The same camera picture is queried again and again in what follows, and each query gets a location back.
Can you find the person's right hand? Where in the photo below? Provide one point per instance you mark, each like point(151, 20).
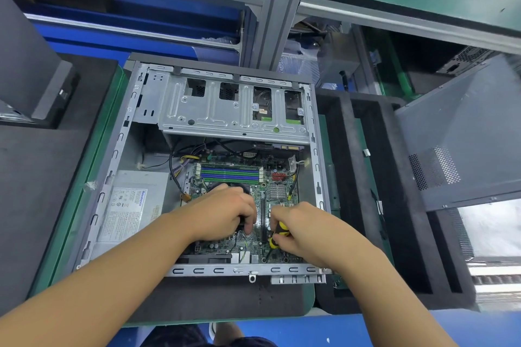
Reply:
point(309, 233)

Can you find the person's left hand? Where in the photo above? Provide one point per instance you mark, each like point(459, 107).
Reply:
point(220, 214)

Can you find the green motherboard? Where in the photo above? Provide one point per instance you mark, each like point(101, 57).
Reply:
point(236, 173)

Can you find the dark grey computer case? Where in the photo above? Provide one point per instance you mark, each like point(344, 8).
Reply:
point(228, 107)

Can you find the grey case side panel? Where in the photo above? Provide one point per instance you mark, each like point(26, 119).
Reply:
point(464, 143)

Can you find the distant computer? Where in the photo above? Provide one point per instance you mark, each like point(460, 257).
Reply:
point(468, 60)

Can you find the silver computer case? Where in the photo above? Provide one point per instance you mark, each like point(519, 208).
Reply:
point(28, 66)

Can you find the person's right forearm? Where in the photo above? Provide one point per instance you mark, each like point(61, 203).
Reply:
point(399, 302)

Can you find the person's left forearm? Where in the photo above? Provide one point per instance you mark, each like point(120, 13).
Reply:
point(89, 286)

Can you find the black divided foam tray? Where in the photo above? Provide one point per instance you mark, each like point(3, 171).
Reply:
point(366, 212)

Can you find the silver power supply unit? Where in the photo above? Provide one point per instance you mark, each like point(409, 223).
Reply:
point(122, 208)

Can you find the clear plastic bag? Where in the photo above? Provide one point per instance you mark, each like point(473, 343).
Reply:
point(301, 68)

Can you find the grey metal conveyor plate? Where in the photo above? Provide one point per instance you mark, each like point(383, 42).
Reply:
point(498, 229)

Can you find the blue plastic crate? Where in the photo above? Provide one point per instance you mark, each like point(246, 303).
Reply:
point(138, 33)

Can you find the aluminium conveyor frame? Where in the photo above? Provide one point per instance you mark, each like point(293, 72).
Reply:
point(496, 275)

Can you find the thick aluminium frame post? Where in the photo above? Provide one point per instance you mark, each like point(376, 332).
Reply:
point(281, 5)

